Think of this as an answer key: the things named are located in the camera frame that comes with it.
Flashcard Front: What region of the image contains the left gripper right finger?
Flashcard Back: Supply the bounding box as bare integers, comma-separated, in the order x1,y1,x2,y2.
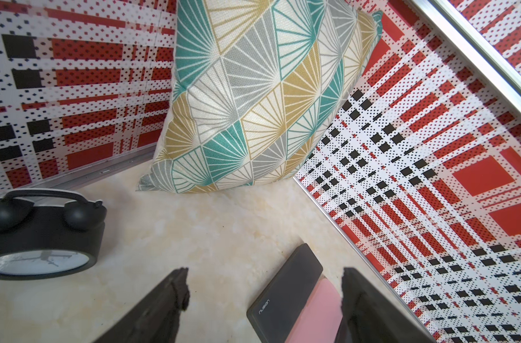
335,267,435,343

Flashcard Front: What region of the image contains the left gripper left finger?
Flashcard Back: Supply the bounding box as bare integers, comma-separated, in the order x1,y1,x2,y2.
96,267,190,342

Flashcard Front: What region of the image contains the black pencil case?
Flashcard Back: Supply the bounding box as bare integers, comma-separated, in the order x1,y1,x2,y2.
246,243,323,342

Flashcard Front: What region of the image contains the pink pencil case left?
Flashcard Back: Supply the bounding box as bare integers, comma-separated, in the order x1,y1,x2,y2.
286,277,343,343

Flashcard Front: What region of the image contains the black alarm clock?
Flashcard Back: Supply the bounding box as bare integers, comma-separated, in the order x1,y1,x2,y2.
0,188,107,281

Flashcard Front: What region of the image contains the patterned throw pillow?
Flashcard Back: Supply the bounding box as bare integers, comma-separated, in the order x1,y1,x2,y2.
137,1,383,194

